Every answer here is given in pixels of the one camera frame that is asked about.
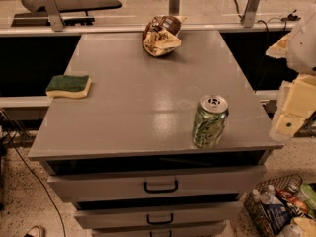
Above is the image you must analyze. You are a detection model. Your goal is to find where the black floor cable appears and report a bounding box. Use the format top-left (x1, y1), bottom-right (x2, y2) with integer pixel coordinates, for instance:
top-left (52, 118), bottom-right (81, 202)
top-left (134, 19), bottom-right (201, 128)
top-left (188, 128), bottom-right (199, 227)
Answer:
top-left (0, 109), bottom-right (67, 237)

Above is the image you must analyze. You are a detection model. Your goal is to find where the middle metal bracket post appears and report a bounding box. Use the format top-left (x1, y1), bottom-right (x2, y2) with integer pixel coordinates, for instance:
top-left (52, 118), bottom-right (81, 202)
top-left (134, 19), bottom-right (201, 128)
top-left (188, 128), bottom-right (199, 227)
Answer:
top-left (169, 0), bottom-right (180, 15)

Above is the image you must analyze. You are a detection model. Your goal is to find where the metal bracket post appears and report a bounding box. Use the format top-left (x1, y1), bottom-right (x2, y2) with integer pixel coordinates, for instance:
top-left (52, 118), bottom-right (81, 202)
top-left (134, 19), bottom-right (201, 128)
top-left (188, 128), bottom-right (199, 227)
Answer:
top-left (169, 0), bottom-right (180, 15)
top-left (241, 0), bottom-right (261, 28)
top-left (41, 0), bottom-right (64, 32)

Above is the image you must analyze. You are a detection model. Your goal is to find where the brown chip bag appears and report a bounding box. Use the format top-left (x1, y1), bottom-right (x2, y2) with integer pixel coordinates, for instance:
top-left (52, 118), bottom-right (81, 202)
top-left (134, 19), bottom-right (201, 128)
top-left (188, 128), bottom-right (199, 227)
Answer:
top-left (142, 16), bottom-right (186, 57)

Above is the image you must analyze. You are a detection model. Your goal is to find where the green packet in basket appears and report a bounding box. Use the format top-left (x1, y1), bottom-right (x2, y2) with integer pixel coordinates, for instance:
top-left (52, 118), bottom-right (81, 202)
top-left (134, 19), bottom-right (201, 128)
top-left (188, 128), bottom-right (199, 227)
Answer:
top-left (296, 183), bottom-right (316, 211)

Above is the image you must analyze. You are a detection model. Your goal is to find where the wire basket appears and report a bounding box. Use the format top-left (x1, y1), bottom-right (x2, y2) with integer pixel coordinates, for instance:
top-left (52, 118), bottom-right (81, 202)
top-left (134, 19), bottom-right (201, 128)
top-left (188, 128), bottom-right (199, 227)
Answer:
top-left (244, 174), bottom-right (302, 237)

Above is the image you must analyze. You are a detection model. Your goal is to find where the left metal bracket post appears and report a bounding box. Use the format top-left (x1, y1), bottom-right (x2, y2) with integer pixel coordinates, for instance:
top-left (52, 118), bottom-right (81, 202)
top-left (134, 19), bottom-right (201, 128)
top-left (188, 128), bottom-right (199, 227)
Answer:
top-left (41, 0), bottom-right (64, 32)

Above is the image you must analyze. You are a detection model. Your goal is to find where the green soda can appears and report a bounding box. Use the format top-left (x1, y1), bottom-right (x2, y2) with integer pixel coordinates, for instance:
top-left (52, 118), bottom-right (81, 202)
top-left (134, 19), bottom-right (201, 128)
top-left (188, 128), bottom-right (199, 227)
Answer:
top-left (192, 95), bottom-right (229, 148)

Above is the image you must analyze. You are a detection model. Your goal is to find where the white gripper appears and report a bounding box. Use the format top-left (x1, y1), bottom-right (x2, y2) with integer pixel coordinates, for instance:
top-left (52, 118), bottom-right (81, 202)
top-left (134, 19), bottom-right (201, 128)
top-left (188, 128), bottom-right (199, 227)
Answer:
top-left (266, 4), bottom-right (316, 140)

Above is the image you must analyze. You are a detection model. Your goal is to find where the red snack packet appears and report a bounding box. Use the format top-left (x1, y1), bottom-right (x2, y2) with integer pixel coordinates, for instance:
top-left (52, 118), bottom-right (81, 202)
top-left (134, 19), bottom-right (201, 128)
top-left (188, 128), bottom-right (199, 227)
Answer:
top-left (276, 188), bottom-right (308, 213)

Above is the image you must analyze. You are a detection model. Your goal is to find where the black cable on ledge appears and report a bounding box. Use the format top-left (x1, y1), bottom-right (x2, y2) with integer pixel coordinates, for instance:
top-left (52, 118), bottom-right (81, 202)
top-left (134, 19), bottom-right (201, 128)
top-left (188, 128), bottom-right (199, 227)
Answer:
top-left (230, 0), bottom-right (301, 87)

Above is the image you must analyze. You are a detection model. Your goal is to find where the grey drawer cabinet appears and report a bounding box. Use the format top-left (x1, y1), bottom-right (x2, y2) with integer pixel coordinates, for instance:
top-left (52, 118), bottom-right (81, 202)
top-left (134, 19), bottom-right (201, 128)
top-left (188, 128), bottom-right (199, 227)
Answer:
top-left (29, 31), bottom-right (277, 237)

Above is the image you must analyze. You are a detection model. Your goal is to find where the white shoe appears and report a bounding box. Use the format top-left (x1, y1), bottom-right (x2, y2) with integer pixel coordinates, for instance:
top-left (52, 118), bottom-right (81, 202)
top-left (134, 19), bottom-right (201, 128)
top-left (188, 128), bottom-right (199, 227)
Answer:
top-left (24, 225), bottom-right (45, 237)

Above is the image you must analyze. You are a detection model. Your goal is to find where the right metal bracket post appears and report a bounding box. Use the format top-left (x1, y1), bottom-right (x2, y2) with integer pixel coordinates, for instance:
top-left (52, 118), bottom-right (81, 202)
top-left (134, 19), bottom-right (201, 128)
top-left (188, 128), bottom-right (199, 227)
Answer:
top-left (241, 0), bottom-right (261, 28)

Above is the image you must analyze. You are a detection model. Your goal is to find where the dark blue snack bag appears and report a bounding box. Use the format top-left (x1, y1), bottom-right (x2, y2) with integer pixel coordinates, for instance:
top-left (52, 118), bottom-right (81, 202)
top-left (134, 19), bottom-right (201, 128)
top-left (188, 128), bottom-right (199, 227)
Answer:
top-left (263, 204), bottom-right (291, 234)

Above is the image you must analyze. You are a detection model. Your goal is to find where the green yellow sponge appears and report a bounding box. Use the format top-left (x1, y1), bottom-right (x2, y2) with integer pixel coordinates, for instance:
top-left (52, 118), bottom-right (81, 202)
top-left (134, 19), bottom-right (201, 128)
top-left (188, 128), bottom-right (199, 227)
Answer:
top-left (45, 75), bottom-right (91, 99)

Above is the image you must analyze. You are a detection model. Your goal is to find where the clear water bottle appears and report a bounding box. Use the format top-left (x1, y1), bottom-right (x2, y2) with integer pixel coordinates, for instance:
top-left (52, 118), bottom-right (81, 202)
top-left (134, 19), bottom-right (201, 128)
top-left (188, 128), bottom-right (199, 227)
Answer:
top-left (252, 185), bottom-right (281, 204)

